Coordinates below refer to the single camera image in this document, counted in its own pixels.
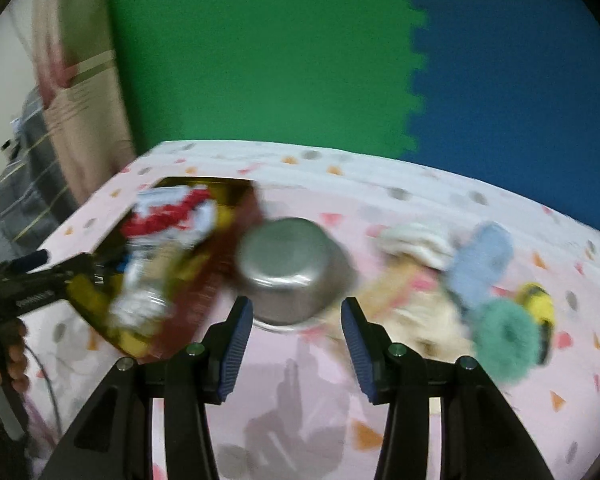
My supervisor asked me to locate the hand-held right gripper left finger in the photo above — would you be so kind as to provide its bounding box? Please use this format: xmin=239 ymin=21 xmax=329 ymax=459
xmin=40 ymin=296 xmax=255 ymax=480

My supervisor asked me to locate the person's left hand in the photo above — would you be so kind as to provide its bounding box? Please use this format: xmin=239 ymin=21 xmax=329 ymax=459
xmin=0 ymin=317 xmax=31 ymax=396

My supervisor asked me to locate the grey plaid cloth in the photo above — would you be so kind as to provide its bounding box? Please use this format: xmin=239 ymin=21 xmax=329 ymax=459
xmin=0 ymin=85 xmax=81 ymax=261

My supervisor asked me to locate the green foam mat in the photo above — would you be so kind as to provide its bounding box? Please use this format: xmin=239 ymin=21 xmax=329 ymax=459
xmin=102 ymin=0 xmax=428 ymax=163

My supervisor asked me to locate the tree print curtain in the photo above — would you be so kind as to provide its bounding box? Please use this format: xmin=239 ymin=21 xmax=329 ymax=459
xmin=30 ymin=0 xmax=136 ymax=211

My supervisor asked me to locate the pink printed tablecloth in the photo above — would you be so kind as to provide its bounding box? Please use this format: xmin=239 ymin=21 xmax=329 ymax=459
xmin=20 ymin=140 xmax=600 ymax=480

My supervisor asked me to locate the yellow plush toy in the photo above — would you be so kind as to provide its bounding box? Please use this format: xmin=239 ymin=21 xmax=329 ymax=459
xmin=512 ymin=282 xmax=556 ymax=366

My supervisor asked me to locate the teal fluffy scrunchie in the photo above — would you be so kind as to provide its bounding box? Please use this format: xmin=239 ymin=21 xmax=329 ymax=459
xmin=472 ymin=297 xmax=541 ymax=386

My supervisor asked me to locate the cream cloth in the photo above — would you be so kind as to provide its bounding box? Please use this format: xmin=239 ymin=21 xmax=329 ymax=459
xmin=400 ymin=290 xmax=476 ymax=361

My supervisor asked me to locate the thin dark cable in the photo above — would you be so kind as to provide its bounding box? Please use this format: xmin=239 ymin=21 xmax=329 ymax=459
xmin=25 ymin=350 xmax=63 ymax=436

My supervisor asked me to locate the steel bowl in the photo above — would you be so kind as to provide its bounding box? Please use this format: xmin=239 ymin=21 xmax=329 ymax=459
xmin=234 ymin=217 xmax=358 ymax=328

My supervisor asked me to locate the blue foam mat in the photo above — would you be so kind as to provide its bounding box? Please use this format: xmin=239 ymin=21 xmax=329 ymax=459
xmin=407 ymin=0 xmax=600 ymax=256

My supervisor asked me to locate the light blue fuzzy cloth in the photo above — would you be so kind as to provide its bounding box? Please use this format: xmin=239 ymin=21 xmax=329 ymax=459
xmin=445 ymin=222 xmax=515 ymax=311

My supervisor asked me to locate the red and white snack packet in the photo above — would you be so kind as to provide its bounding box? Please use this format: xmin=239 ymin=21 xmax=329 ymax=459
xmin=120 ymin=185 xmax=218 ymax=241

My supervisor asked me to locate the white sock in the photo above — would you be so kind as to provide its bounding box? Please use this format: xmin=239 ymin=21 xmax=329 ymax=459
xmin=377 ymin=222 xmax=456 ymax=266

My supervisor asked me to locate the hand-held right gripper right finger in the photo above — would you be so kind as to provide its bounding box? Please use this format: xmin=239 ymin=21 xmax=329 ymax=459
xmin=341 ymin=297 xmax=563 ymax=480

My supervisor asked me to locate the red tin box gold inside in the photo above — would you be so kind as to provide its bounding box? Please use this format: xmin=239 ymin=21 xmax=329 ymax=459
xmin=65 ymin=175 xmax=266 ymax=361

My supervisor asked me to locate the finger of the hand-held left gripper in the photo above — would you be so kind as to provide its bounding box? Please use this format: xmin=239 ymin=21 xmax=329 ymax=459
xmin=10 ymin=252 xmax=106 ymax=313
xmin=0 ymin=250 xmax=51 ymax=276

